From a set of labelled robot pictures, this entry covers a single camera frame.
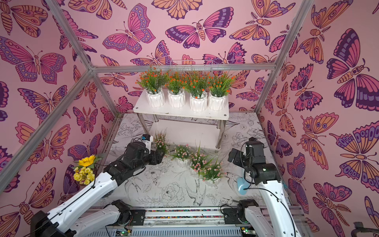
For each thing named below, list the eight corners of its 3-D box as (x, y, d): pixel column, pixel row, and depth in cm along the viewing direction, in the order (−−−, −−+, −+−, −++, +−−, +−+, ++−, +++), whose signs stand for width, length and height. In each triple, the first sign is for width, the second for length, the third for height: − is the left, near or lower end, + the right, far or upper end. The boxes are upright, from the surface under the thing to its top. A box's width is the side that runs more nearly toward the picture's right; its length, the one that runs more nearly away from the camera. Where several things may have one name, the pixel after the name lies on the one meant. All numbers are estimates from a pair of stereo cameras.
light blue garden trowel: (239, 194, 83) (239, 193, 81) (235, 178, 88) (236, 177, 87) (250, 194, 82) (251, 193, 81) (246, 178, 88) (247, 176, 87)
